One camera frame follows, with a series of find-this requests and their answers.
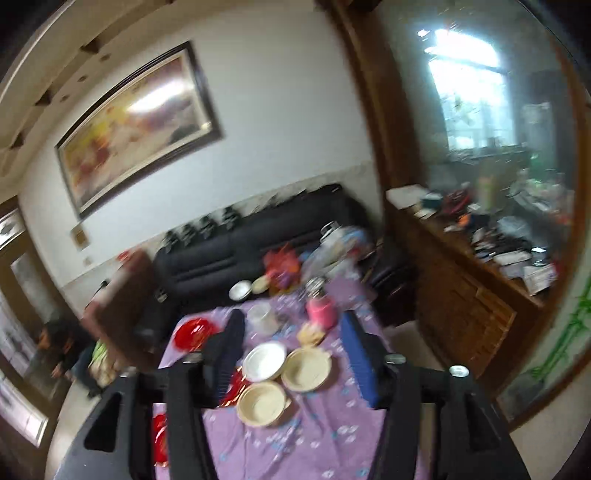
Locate flat white box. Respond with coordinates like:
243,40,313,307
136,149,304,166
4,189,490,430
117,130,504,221
387,185,430,210

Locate framed wall painting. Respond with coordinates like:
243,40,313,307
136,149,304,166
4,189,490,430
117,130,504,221
54,41,225,220

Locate clear plastic container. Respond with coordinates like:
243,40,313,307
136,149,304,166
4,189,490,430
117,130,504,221
247,302,282,335

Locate pile of cabinet clutter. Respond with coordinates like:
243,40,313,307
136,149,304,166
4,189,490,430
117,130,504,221
416,175,568,296

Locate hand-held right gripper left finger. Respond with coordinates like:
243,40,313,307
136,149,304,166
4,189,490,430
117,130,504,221
58,308,246,480

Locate clear plastic bags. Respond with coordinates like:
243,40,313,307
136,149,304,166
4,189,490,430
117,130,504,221
302,224,372,282

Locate pink thermos flask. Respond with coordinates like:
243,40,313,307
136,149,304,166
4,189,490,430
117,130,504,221
305,277,338,329

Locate small dish with food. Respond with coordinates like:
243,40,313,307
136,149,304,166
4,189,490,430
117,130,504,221
296,323,328,348

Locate red bag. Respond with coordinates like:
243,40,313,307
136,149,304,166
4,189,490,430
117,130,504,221
263,244,303,296

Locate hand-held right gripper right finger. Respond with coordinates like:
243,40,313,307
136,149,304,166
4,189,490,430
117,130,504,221
341,311,532,480

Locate wooden door frame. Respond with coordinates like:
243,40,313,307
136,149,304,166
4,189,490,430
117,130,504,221
318,0,402,259

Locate purple floral tablecloth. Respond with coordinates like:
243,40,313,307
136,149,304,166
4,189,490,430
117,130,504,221
152,272,432,480

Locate red plate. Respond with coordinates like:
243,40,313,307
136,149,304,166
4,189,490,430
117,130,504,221
174,318,220,354
152,413,169,464

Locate wooden slatted cabinet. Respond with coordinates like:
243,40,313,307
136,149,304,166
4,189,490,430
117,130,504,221
385,185,561,416

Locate red shiny packet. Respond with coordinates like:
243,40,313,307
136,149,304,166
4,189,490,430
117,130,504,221
219,367,252,409

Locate brown wooden chair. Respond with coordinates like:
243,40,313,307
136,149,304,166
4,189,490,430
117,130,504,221
82,251,167,374

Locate cream bowl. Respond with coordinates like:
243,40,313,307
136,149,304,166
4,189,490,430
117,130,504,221
236,381,293,428
281,347,333,393

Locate white bowl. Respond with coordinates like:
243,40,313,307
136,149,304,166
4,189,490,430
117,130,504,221
242,342,288,383

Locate black sofa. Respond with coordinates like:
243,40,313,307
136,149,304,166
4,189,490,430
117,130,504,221
134,184,414,344

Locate green bamboo wall sticker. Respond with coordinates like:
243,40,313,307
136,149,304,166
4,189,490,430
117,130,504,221
531,277,591,384

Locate yellow green cloth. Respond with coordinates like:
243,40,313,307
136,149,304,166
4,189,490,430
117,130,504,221
90,342,116,386

